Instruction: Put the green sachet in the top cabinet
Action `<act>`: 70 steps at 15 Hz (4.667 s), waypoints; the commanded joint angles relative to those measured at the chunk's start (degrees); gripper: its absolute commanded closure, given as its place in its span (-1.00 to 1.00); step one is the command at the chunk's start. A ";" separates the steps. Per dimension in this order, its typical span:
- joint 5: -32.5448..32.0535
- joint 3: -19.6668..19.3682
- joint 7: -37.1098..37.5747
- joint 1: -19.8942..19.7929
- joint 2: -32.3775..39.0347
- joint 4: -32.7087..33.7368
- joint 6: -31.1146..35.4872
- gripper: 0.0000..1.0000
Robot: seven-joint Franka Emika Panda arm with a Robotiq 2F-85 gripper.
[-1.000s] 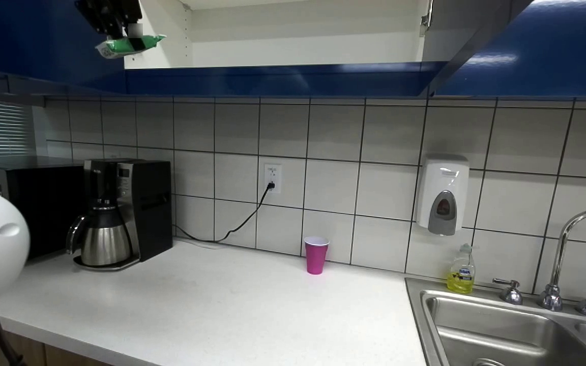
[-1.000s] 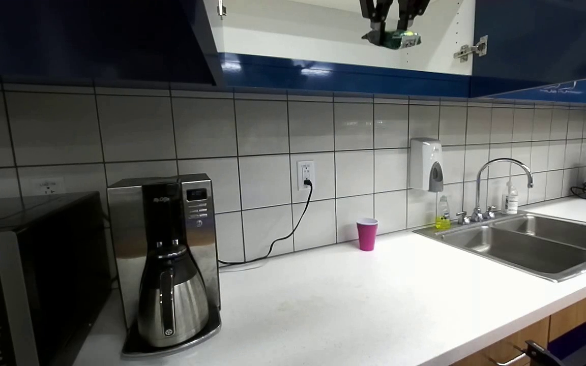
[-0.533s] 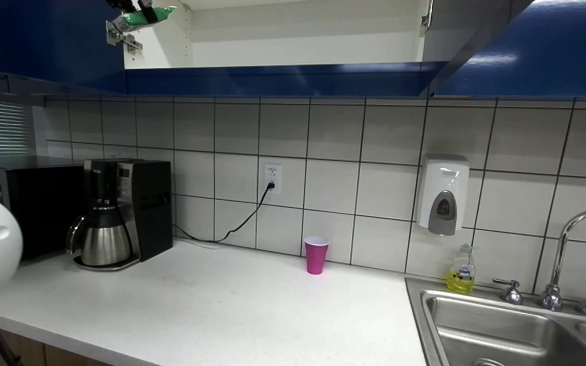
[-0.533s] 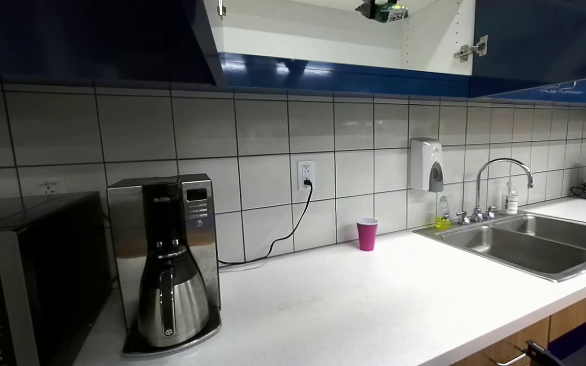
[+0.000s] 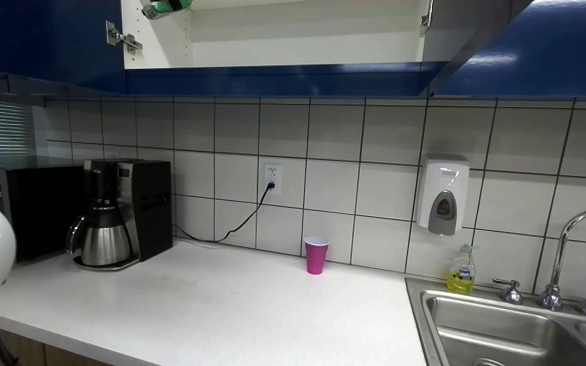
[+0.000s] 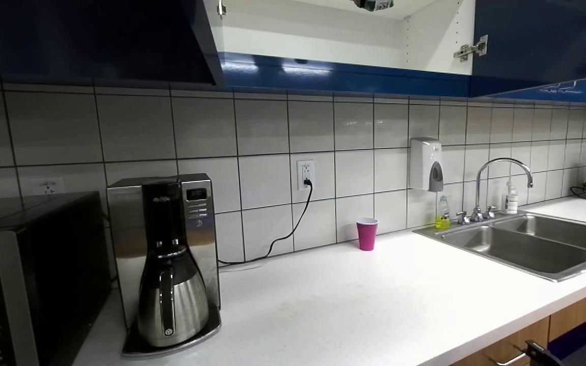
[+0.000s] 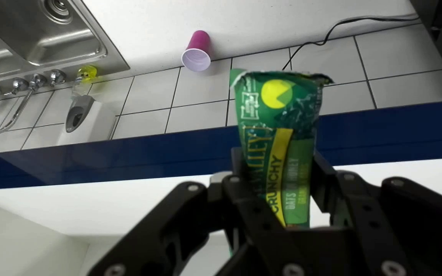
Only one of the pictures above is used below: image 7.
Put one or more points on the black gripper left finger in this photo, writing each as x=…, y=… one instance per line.
x=195, y=230

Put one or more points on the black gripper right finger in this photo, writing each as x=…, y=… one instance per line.
x=399, y=224

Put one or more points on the green snack sachet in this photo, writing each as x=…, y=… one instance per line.
x=276, y=138

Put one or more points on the white cabinet with blue trim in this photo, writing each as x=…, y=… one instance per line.
x=103, y=158

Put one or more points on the pink plastic cup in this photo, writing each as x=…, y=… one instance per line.
x=197, y=50

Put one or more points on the chrome sink faucet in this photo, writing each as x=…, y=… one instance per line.
x=38, y=79

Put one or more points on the stainless steel sink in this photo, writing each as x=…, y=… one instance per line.
x=42, y=30

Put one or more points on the white wall soap dispenser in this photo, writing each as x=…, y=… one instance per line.
x=84, y=119

